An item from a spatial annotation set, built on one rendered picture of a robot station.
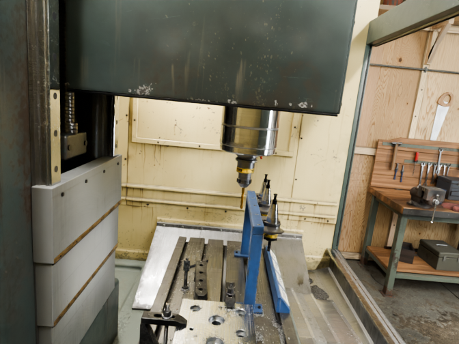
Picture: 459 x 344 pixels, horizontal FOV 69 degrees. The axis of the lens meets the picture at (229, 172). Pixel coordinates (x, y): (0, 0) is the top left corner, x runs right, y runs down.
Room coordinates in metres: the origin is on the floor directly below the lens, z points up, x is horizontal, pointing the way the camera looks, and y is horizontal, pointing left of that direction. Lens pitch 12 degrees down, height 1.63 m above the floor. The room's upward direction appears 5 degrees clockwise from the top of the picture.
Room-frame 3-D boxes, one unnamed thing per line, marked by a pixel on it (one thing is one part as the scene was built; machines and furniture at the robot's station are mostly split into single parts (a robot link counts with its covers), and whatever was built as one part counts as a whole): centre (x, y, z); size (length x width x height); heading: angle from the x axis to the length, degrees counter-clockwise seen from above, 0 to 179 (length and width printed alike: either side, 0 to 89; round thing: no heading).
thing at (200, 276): (1.19, 0.07, 0.93); 0.26 x 0.05 x 0.06; 6
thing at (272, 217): (1.15, -0.17, 1.26); 0.04 x 0.04 x 0.07
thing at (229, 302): (1.02, -0.04, 0.97); 0.13 x 0.03 x 0.15; 1
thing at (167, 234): (1.59, -0.04, 0.75); 0.89 x 0.70 x 0.26; 91
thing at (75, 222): (0.93, 0.40, 1.16); 0.48 x 0.05 x 0.51; 1
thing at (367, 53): (1.96, -0.69, 1.40); 0.04 x 0.04 x 1.20; 1
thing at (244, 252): (1.54, -0.11, 1.05); 0.10 x 0.05 x 0.30; 91
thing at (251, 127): (0.94, -0.04, 1.56); 0.16 x 0.16 x 0.12
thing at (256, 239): (1.10, -0.12, 1.05); 0.10 x 0.05 x 0.30; 91
